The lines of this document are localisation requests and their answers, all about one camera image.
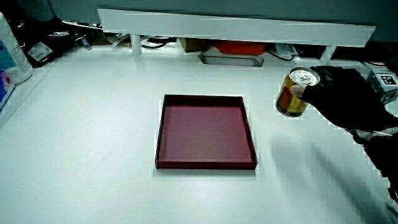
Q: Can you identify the white desk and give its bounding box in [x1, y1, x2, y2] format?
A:
[0, 40, 398, 224]

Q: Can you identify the person's right forearm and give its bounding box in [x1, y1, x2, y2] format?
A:
[347, 125, 398, 203]

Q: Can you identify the black cable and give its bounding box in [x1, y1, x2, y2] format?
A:
[140, 36, 171, 50]

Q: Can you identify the dark red shallow tray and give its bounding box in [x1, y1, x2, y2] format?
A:
[154, 94, 259, 170]

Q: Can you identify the person's right hand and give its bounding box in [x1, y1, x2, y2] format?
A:
[289, 65, 398, 134]

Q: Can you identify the white plastic bottle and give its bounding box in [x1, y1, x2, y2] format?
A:
[0, 11, 34, 85]

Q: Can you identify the clear plastic bag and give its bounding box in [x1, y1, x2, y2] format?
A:
[273, 42, 299, 60]

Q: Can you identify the orange box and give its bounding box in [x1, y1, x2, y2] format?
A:
[212, 40, 267, 56]

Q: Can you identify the gold drink can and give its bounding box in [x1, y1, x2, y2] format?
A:
[275, 67, 321, 118]

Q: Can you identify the white raised shelf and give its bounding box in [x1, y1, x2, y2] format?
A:
[97, 8, 377, 65]

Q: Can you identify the brown cardboard box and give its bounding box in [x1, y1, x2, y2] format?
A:
[178, 37, 210, 53]

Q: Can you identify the black device with white label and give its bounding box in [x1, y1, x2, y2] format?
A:
[18, 30, 82, 68]

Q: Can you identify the blue and pink packet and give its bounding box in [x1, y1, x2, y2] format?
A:
[0, 68, 16, 112]

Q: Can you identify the grey desk cable slot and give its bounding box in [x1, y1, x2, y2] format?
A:
[198, 52, 264, 68]

